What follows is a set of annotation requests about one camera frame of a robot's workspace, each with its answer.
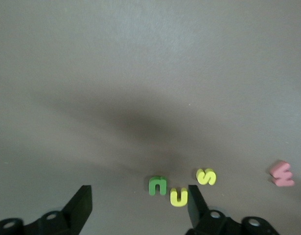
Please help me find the yellow foam letter s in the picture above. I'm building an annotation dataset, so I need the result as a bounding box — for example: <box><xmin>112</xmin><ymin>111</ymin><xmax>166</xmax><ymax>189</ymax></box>
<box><xmin>196</xmin><ymin>168</ymin><xmax>217</xmax><ymax>186</ymax></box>

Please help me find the green foam letter n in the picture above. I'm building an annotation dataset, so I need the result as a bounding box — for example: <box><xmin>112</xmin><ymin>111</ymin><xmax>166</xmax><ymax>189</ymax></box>
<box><xmin>148</xmin><ymin>176</ymin><xmax>167</xmax><ymax>196</ymax></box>

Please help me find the yellow foam letter u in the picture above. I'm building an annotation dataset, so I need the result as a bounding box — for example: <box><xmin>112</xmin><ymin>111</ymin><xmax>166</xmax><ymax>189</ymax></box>
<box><xmin>170</xmin><ymin>187</ymin><xmax>189</xmax><ymax>208</ymax></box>

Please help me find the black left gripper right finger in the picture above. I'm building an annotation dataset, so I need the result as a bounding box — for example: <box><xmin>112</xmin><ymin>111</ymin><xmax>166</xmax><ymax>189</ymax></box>
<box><xmin>186</xmin><ymin>185</ymin><xmax>279</xmax><ymax>235</ymax></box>

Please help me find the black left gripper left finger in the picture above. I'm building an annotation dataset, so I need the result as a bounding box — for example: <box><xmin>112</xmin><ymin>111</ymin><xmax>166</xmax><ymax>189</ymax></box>
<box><xmin>23</xmin><ymin>185</ymin><xmax>93</xmax><ymax>235</ymax></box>

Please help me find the pink foam letter w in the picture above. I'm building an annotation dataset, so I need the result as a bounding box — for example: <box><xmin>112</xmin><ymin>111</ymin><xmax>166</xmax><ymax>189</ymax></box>
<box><xmin>269</xmin><ymin>160</ymin><xmax>295</xmax><ymax>187</ymax></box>

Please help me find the brown table cover sheet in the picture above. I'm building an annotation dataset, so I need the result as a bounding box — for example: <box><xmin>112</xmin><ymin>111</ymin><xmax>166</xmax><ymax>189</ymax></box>
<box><xmin>0</xmin><ymin>0</ymin><xmax>301</xmax><ymax>235</ymax></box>

